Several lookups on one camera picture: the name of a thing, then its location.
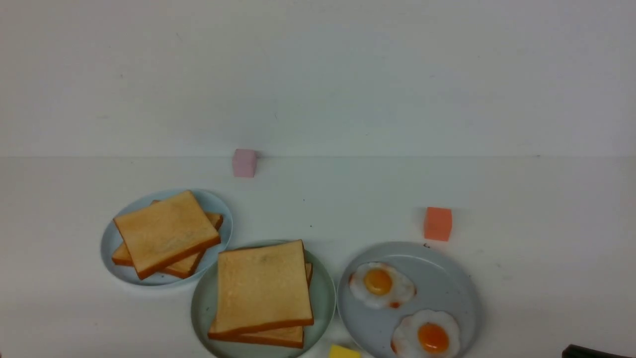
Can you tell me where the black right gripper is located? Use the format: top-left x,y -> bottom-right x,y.
561,344 -> 629,358

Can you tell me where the grey blue egg plate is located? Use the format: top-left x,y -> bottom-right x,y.
336,242 -> 483,358

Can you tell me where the lower right fried egg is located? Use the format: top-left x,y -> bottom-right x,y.
390,310 -> 461,358

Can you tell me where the fried egg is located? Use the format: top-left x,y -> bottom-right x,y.
390,310 -> 461,358
347,262 -> 416,310

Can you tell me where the orange foam cube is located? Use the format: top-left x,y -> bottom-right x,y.
423,207 -> 453,242

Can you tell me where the left fried egg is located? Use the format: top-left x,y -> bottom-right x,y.
347,262 -> 416,310

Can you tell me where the yellow foam cube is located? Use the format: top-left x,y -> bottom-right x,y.
328,345 -> 362,358

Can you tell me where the mint green centre plate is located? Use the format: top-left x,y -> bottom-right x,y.
191,241 -> 336,358

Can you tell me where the pink foam cube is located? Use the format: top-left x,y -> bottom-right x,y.
232,149 -> 257,178

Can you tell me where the light blue bread plate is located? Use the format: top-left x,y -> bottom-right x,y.
100,188 -> 234,288

